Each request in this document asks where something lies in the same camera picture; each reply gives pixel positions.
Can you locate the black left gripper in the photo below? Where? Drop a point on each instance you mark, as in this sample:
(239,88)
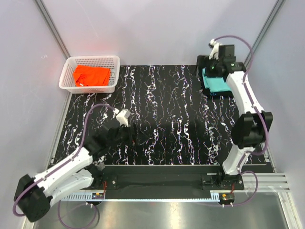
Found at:
(130,135)

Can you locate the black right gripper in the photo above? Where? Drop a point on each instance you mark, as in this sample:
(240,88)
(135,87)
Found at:
(208,62)

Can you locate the teal t shirt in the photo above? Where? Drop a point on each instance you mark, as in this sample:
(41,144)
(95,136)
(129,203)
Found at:
(214,84)

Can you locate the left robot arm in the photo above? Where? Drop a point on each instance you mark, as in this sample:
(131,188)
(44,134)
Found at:
(35,195)

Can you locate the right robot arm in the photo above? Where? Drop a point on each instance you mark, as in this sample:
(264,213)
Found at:
(250,132)

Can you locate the folded black t shirt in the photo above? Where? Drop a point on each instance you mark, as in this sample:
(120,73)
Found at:
(200,64)

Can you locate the left controller board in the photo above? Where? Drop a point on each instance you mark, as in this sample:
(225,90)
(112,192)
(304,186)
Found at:
(98,195)

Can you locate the controller board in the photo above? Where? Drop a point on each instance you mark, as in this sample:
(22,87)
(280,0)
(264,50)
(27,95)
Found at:
(228,197)
(98,195)

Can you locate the orange t shirt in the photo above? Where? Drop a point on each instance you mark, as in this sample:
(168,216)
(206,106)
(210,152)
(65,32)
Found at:
(91,76)

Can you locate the white plastic basket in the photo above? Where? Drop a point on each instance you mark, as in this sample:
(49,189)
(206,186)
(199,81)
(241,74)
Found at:
(67,82)

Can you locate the right controller board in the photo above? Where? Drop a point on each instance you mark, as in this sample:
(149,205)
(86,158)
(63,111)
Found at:
(228,197)

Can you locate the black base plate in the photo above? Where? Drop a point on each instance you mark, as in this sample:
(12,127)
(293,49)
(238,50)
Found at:
(204,177)

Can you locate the white slotted cable duct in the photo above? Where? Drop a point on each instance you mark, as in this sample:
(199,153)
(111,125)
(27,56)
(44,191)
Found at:
(146,195)

